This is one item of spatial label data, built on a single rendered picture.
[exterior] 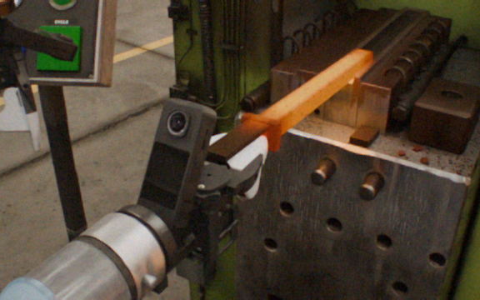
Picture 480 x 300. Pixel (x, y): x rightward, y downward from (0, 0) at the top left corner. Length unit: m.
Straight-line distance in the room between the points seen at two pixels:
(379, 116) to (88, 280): 0.56
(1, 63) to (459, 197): 0.65
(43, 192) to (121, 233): 2.01
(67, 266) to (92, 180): 2.05
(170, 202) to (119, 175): 1.99
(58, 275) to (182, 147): 0.16
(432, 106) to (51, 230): 1.68
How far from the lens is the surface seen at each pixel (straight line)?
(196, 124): 0.49
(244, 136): 0.60
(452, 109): 0.84
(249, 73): 1.12
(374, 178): 0.83
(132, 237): 0.46
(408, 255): 0.90
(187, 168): 0.49
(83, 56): 0.96
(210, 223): 0.52
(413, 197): 0.84
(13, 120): 0.80
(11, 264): 2.13
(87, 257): 0.44
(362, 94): 0.86
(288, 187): 0.92
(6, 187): 2.55
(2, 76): 0.81
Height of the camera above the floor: 1.33
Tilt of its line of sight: 31 degrees down
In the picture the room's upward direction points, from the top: straight up
